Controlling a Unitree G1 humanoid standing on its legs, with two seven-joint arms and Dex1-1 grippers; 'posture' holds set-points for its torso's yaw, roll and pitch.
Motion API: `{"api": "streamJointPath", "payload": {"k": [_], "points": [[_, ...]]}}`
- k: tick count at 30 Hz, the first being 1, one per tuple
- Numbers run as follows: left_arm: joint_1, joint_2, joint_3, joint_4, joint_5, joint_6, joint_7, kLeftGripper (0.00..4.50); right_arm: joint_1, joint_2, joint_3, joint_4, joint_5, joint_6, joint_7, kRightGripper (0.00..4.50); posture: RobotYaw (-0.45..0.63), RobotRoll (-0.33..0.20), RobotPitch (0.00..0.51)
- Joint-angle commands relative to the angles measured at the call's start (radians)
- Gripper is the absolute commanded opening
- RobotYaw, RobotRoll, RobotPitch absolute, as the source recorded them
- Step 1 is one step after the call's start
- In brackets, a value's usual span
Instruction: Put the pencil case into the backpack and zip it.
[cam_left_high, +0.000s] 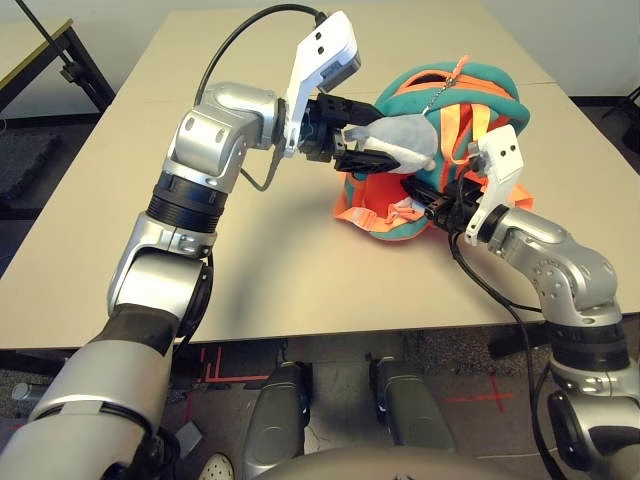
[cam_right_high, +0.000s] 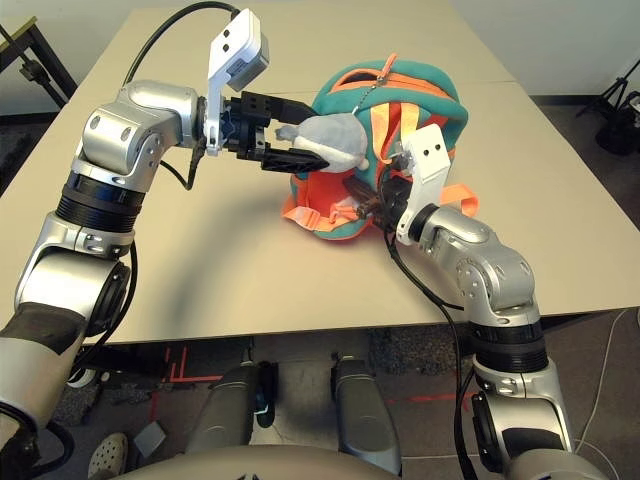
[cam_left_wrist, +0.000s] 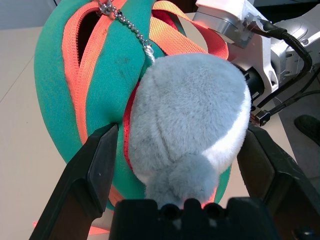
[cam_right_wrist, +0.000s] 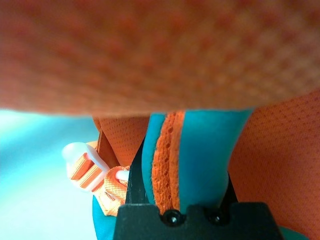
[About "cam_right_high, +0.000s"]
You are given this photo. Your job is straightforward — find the red tape floor lines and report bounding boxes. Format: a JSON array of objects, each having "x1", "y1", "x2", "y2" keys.
[{"x1": 147, "y1": 344, "x2": 224, "y2": 431}]

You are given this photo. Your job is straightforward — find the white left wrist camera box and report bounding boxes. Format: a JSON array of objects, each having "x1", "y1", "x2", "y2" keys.
[{"x1": 204, "y1": 8, "x2": 272, "y2": 157}]

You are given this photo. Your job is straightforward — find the white round caster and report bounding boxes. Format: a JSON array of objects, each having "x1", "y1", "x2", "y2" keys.
[{"x1": 67, "y1": 367, "x2": 99, "y2": 389}]

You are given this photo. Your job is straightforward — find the black bag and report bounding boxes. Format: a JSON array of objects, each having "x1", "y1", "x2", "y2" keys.
[{"x1": 594, "y1": 92, "x2": 640, "y2": 156}]

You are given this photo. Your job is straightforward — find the black tripod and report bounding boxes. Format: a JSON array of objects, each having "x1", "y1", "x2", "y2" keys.
[{"x1": 574, "y1": 74, "x2": 640, "y2": 119}]

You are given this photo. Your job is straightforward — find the white perforated shoe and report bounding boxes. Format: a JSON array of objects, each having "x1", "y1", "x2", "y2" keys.
[{"x1": 88, "y1": 432, "x2": 130, "y2": 480}]

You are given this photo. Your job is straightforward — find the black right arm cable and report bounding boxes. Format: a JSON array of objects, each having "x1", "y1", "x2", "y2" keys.
[{"x1": 382, "y1": 227, "x2": 481, "y2": 480}]

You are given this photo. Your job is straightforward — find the gray left robot leg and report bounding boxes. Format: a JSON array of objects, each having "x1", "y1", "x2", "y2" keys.
[{"x1": 187, "y1": 363, "x2": 259, "y2": 454}]

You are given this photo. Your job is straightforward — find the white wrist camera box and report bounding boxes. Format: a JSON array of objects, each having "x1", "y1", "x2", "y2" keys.
[
  {"x1": 397, "y1": 124, "x2": 454, "y2": 247},
  {"x1": 204, "y1": 8, "x2": 272, "y2": 157}
]

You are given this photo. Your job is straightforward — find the black framed side desk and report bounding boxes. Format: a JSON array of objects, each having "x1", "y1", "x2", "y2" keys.
[{"x1": 0, "y1": 17, "x2": 79, "y2": 109}]

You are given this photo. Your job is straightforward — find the gray robot leg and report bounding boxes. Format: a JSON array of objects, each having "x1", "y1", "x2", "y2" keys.
[
  {"x1": 187, "y1": 363, "x2": 259, "y2": 454},
  {"x1": 329, "y1": 352, "x2": 404, "y2": 476}
]

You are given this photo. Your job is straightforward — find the thin white floor cable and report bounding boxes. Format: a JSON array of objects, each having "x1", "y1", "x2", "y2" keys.
[{"x1": 574, "y1": 307, "x2": 640, "y2": 454}]

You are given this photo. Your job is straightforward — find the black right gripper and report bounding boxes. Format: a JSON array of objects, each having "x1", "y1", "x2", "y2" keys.
[{"x1": 347, "y1": 172, "x2": 415, "y2": 230}]

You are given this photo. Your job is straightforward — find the red tape floor cross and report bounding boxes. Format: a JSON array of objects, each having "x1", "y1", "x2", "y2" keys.
[{"x1": 387, "y1": 369, "x2": 476, "y2": 404}]

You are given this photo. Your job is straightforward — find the gray right robot leg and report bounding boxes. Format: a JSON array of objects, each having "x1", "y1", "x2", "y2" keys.
[{"x1": 329, "y1": 352, "x2": 404, "y2": 476}]

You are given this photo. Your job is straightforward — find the beige robot torso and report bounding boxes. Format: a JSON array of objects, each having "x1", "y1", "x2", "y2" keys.
[{"x1": 114, "y1": 443, "x2": 401, "y2": 480}]

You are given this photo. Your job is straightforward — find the gray plush zipper charm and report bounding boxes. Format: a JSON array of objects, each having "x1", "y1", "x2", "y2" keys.
[{"x1": 274, "y1": 112, "x2": 371, "y2": 175}]

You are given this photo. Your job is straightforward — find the gray flat floor plate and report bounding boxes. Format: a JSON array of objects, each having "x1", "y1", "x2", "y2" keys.
[{"x1": 132, "y1": 422, "x2": 166, "y2": 459}]

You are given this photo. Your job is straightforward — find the teal and orange backpack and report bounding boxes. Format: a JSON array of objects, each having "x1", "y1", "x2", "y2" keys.
[{"x1": 281, "y1": 52, "x2": 480, "y2": 242}]

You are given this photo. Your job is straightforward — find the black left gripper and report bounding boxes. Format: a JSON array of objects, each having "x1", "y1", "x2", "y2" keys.
[{"x1": 223, "y1": 91, "x2": 330, "y2": 173}]

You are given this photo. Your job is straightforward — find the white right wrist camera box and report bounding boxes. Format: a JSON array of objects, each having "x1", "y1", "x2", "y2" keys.
[{"x1": 397, "y1": 124, "x2": 454, "y2": 247}]

